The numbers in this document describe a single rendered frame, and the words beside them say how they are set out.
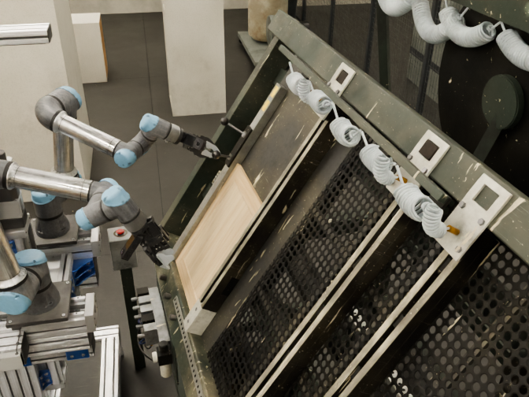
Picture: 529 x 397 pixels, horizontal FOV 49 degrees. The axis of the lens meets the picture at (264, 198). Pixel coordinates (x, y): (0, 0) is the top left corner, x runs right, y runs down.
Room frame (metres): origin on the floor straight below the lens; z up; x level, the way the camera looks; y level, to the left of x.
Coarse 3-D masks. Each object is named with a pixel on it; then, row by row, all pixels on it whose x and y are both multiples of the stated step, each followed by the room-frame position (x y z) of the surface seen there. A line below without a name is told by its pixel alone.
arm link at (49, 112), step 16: (48, 96) 2.20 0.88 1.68; (48, 112) 2.12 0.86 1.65; (64, 112) 2.14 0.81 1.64; (48, 128) 2.10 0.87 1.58; (64, 128) 2.08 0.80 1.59; (80, 128) 2.08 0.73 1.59; (96, 144) 2.04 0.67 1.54; (112, 144) 2.04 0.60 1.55; (128, 144) 2.05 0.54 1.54; (128, 160) 1.98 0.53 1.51
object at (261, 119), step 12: (276, 84) 2.33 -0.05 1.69; (276, 96) 2.28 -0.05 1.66; (276, 108) 2.29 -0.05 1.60; (264, 120) 2.27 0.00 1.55; (252, 132) 2.25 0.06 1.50; (252, 144) 2.25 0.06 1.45; (240, 156) 2.24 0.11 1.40; (228, 168) 2.22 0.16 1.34; (216, 180) 2.24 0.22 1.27; (216, 192) 2.20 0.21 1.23; (204, 204) 2.20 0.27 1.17; (192, 228) 2.16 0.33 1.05; (180, 240) 2.17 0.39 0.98
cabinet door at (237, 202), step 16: (240, 176) 2.14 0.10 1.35; (224, 192) 2.16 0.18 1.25; (240, 192) 2.06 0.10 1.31; (256, 192) 2.00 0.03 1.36; (224, 208) 2.09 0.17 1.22; (240, 208) 1.99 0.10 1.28; (256, 208) 1.90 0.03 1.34; (208, 224) 2.11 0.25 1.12; (224, 224) 2.01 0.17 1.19; (240, 224) 1.92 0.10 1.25; (192, 240) 2.13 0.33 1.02; (208, 240) 2.03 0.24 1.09; (224, 240) 1.93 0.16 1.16; (192, 256) 2.05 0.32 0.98; (208, 256) 1.95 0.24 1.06; (224, 256) 1.86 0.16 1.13; (192, 272) 1.97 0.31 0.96; (208, 272) 1.88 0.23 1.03; (192, 288) 1.89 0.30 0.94; (192, 304) 1.82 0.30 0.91
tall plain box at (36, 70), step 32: (0, 0) 4.04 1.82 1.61; (32, 0) 4.08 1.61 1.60; (64, 0) 4.69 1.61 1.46; (64, 32) 4.37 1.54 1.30; (0, 64) 4.02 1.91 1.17; (32, 64) 4.06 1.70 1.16; (64, 64) 4.11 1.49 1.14; (0, 96) 4.01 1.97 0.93; (32, 96) 4.05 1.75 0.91; (0, 128) 4.00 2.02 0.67; (32, 128) 4.04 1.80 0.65; (32, 160) 4.03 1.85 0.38
